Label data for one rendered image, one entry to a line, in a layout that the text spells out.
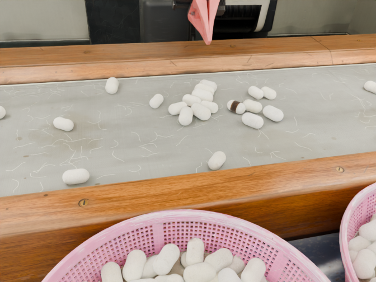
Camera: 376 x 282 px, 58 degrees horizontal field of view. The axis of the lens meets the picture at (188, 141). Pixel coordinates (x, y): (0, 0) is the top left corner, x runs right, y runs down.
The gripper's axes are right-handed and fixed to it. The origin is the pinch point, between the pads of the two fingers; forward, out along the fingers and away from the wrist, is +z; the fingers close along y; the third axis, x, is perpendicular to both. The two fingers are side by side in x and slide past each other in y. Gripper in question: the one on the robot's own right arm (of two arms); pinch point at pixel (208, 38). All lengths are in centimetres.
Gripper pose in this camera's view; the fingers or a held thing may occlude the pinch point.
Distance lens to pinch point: 63.5
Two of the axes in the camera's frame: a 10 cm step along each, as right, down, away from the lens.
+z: 1.4, 9.7, -1.9
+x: -1.9, 2.1, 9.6
